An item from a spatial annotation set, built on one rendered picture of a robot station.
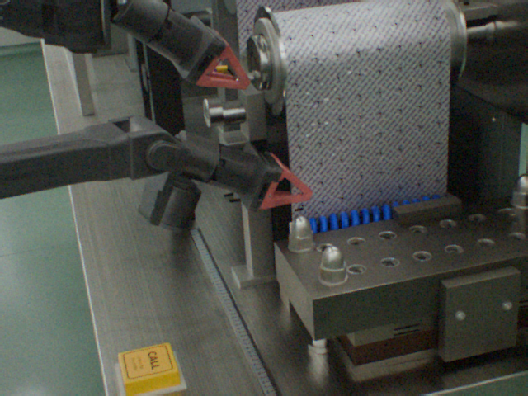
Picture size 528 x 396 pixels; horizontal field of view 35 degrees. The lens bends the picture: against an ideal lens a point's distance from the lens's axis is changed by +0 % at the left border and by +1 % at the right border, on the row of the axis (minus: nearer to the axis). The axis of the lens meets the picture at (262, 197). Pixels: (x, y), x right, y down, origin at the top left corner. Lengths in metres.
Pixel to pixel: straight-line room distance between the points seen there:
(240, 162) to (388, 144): 0.22
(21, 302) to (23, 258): 0.34
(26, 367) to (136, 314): 1.59
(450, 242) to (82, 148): 0.48
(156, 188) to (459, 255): 0.40
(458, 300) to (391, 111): 0.28
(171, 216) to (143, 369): 0.20
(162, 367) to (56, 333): 1.87
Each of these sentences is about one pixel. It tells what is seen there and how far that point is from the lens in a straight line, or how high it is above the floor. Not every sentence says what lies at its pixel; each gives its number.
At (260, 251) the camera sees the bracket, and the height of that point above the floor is 0.95.
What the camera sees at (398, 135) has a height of 1.14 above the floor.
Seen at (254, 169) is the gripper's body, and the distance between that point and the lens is 1.11.
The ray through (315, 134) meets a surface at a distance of 1.14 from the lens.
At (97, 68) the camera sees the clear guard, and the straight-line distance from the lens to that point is 2.12.
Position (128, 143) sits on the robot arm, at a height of 1.21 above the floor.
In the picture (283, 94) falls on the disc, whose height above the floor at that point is 1.22.
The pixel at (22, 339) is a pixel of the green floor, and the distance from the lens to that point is 2.98.
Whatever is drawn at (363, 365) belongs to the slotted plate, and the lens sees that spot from 1.10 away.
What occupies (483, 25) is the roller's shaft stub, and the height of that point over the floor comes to 1.26.
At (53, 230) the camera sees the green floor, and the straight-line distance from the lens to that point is 3.67.
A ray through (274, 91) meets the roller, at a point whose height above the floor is 1.22.
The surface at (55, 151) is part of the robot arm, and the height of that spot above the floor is 1.22.
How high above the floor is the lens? 1.56
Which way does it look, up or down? 25 degrees down
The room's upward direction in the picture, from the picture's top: 4 degrees counter-clockwise
